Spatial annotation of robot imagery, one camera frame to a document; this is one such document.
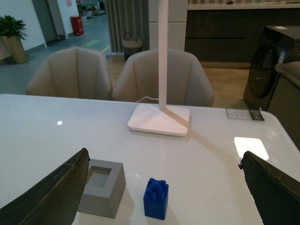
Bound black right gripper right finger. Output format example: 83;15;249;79
239;151;300;225

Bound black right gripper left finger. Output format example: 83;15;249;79
0;148;90;225

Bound blue plastic part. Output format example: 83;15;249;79
143;178;169;220

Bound gray square base block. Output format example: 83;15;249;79
78;159;126;218

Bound white desk lamp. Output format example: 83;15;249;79
127;0;189;136

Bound beige left chair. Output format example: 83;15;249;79
26;47;113;100

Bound beige chair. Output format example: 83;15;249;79
26;47;113;100
112;49;214;107

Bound beige right chair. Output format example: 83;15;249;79
112;49;214;107

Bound black washing machine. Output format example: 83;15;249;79
243;26;300;111

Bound dark kitchen counter cabinet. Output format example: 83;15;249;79
185;0;300;68

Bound green potted plant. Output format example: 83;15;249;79
0;15;27;64

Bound gray curtain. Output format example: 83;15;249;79
105;0;150;53

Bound white lamp cable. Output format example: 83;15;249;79
135;96;160;103

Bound woven basket with handles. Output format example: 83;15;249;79
122;32;143;61

